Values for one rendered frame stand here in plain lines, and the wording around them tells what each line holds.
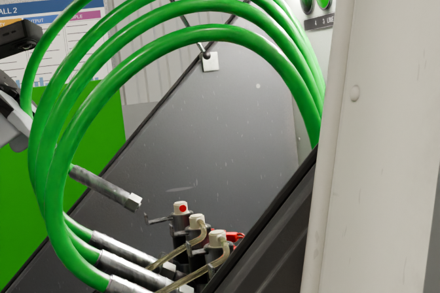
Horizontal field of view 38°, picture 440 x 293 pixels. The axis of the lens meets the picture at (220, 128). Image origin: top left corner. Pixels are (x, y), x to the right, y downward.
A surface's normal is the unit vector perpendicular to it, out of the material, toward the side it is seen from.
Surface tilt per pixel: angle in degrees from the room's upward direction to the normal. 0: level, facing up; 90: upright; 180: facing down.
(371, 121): 76
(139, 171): 90
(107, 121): 90
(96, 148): 90
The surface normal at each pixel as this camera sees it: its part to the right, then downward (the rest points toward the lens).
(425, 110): -0.95, -0.11
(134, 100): 0.11, 0.08
